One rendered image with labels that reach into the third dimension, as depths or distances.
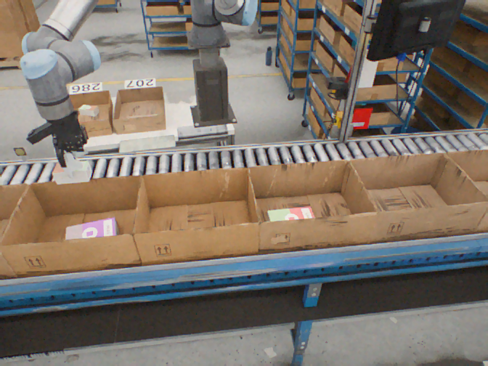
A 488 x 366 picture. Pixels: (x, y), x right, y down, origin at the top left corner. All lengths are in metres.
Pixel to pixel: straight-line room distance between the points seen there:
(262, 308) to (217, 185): 0.50
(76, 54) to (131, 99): 1.39
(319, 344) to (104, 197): 1.33
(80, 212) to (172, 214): 0.36
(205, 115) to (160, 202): 0.88
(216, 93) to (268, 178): 0.87
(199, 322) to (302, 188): 0.64
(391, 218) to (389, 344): 1.05
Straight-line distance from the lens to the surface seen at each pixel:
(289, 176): 1.42
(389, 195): 1.59
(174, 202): 1.45
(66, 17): 1.31
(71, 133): 1.19
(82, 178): 1.28
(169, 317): 1.47
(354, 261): 1.29
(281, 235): 1.20
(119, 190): 1.43
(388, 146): 2.16
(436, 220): 1.40
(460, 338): 2.40
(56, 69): 1.11
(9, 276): 1.40
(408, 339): 2.27
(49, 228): 1.52
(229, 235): 1.17
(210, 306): 1.47
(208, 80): 2.10
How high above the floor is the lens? 1.88
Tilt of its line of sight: 40 degrees down
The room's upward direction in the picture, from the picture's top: straight up
